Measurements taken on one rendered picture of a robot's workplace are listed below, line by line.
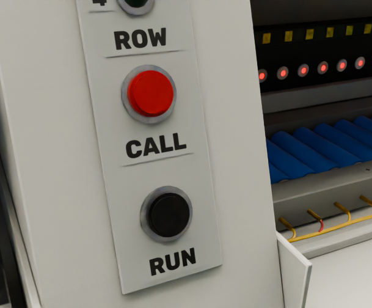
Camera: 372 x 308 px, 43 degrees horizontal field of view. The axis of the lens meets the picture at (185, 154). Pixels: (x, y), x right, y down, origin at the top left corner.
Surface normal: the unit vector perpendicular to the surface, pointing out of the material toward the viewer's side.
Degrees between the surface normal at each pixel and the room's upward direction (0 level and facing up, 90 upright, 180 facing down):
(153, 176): 90
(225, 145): 90
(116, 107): 90
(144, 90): 90
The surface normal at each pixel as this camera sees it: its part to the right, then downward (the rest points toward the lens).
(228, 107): 0.40, 0.07
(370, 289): 0.02, -0.90
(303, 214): 0.43, 0.41
